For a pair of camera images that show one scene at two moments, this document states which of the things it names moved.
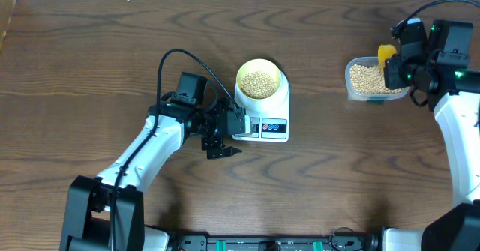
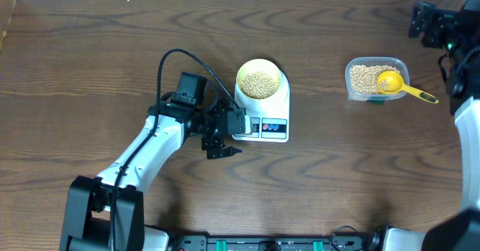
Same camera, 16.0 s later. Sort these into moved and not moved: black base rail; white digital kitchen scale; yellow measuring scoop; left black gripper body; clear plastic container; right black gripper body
Moved: yellow measuring scoop; right black gripper body
Not moved: black base rail; white digital kitchen scale; clear plastic container; left black gripper body
